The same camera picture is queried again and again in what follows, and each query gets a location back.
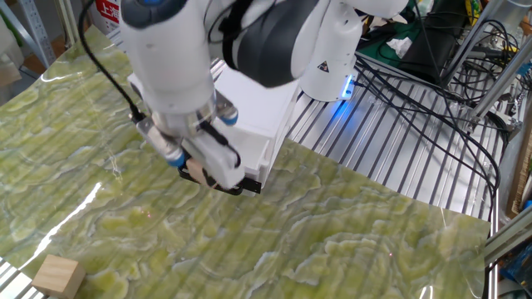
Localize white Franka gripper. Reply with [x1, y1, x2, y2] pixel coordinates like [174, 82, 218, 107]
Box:
[126, 71, 247, 191]

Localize small wooden block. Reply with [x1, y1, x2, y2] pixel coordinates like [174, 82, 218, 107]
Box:
[185, 158, 209, 187]

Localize green marble pattern mat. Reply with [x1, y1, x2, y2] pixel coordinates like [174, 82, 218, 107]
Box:
[0, 24, 493, 299]

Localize large wooden cube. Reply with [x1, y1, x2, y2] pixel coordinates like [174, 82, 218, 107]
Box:
[31, 253, 87, 299]

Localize red and white sign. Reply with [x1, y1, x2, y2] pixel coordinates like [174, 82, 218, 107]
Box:
[88, 0, 126, 35]

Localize pale metal pole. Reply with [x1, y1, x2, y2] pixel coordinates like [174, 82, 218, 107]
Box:
[56, 0, 81, 49]

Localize green cloth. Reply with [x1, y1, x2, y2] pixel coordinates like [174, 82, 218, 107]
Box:
[356, 16, 421, 70]

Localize grey perforated shelf upright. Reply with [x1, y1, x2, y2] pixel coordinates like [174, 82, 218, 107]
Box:
[15, 0, 57, 68]

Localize white plastic bag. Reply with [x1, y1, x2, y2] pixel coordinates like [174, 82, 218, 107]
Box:
[0, 16, 26, 88]

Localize crumpled white tissue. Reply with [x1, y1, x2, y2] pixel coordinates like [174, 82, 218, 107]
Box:
[385, 36, 414, 60]

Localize black controller box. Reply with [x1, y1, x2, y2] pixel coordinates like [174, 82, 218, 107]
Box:
[399, 14, 469, 83]

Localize yellow packet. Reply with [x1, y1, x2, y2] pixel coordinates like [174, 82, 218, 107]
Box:
[464, 0, 486, 27]

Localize brown wicker panel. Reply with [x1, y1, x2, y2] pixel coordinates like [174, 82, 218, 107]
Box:
[510, 124, 532, 219]

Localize blue plastic item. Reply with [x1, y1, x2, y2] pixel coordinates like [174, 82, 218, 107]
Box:
[500, 243, 532, 284]

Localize silver camera with blue ends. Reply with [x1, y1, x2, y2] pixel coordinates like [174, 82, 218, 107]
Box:
[134, 91, 241, 169]

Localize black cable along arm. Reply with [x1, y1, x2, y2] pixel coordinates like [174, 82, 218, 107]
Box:
[76, 0, 243, 169]

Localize black cables across table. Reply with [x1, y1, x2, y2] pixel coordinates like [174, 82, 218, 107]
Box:
[352, 53, 506, 221]

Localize slanted aluminium frame post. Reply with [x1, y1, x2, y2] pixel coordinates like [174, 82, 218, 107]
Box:
[439, 0, 515, 86]
[467, 41, 532, 125]

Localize aluminium frame rail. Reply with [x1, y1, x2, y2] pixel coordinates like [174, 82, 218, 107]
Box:
[483, 207, 532, 267]

